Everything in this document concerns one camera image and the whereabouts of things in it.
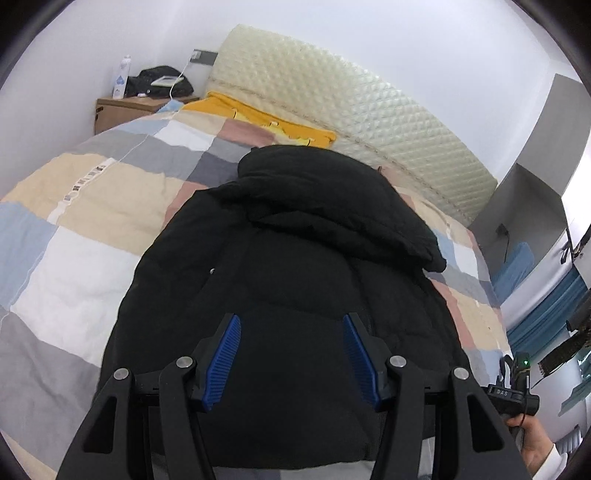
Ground black bag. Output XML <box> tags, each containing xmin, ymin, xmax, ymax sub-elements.
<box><xmin>126</xmin><ymin>66</ymin><xmax>194</xmax><ymax>99</ymax></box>

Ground checkered patchwork quilt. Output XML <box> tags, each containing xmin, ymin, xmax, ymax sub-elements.
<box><xmin>0</xmin><ymin>99</ymin><xmax>513</xmax><ymax>480</ymax></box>

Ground grey wardrobe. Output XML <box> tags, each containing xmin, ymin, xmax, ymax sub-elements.
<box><xmin>468</xmin><ymin>74</ymin><xmax>591</xmax><ymax>278</ymax></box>

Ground person's right forearm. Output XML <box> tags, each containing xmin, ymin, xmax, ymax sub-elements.
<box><xmin>531</xmin><ymin>444</ymin><xmax>574</xmax><ymax>480</ymax></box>

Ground blue curtain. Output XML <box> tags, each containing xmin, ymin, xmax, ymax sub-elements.
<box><xmin>505</xmin><ymin>268</ymin><xmax>583</xmax><ymax>352</ymax></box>

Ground white charging cable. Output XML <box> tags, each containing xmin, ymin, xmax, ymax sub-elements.
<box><xmin>168</xmin><ymin>54</ymin><xmax>200</xmax><ymax>101</ymax></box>

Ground cream quilted headboard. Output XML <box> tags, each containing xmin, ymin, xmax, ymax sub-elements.
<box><xmin>203</xmin><ymin>24</ymin><xmax>498</xmax><ymax>227</ymax></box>

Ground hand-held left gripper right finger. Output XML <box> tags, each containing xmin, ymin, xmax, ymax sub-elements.
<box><xmin>342</xmin><ymin>312</ymin><xmax>532</xmax><ymax>480</ymax></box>

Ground wooden nightstand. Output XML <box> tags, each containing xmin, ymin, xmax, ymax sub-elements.
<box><xmin>95</xmin><ymin>95</ymin><xmax>200</xmax><ymax>136</ymax></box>

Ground person's right hand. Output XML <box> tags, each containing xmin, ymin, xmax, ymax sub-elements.
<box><xmin>505</xmin><ymin>413</ymin><xmax>554</xmax><ymax>472</ymax></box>

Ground white spray bottle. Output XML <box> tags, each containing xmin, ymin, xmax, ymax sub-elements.
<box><xmin>113</xmin><ymin>55</ymin><xmax>132</xmax><ymax>100</ymax></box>

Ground yellow pillow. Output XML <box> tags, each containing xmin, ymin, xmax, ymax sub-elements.
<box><xmin>182</xmin><ymin>91</ymin><xmax>338</xmax><ymax>149</ymax></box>

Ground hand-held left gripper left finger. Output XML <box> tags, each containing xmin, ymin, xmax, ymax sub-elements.
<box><xmin>55</xmin><ymin>313</ymin><xmax>242</xmax><ymax>480</ymax></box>

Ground dark patterned cloth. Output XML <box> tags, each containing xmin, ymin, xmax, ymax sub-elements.
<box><xmin>540</xmin><ymin>330</ymin><xmax>591</xmax><ymax>376</ymax></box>

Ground black wall hooks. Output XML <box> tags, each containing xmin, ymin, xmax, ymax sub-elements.
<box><xmin>561</xmin><ymin>231</ymin><xmax>583</xmax><ymax>265</ymax></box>

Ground black puffer jacket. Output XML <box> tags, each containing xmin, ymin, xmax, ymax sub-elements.
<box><xmin>95</xmin><ymin>145</ymin><xmax>474</xmax><ymax>464</ymax></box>

